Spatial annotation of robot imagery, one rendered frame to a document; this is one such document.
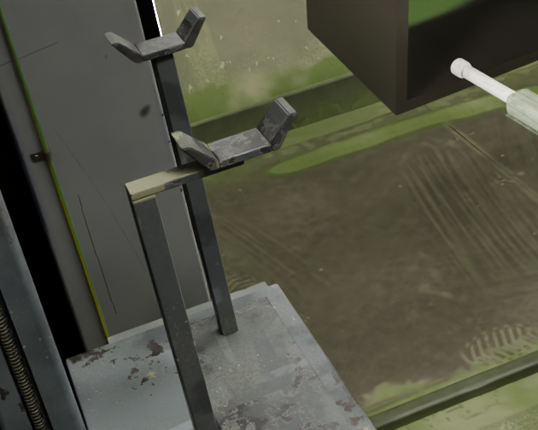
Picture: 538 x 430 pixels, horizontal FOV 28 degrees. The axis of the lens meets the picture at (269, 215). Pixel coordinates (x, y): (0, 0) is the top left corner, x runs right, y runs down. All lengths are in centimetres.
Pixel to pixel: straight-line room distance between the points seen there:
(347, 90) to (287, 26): 24
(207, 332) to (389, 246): 141
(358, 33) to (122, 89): 87
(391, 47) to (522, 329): 61
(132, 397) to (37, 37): 45
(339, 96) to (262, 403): 203
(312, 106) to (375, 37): 90
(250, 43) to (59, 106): 162
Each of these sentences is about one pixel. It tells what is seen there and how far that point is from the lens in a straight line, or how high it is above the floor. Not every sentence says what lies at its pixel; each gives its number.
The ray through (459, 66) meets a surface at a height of 55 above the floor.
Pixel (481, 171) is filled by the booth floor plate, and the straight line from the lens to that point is 265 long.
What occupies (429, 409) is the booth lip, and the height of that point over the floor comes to 3.
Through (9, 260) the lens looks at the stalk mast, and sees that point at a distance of 78.
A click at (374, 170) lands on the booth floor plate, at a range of 270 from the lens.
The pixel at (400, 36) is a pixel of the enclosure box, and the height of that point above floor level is 63.
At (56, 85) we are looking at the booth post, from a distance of 127.
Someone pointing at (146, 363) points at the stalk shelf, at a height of 79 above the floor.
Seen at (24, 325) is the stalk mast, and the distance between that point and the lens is 81.
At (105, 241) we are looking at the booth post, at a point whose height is 71.
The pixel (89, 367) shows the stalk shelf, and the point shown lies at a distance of 105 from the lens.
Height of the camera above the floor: 143
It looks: 32 degrees down
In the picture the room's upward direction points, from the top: 11 degrees counter-clockwise
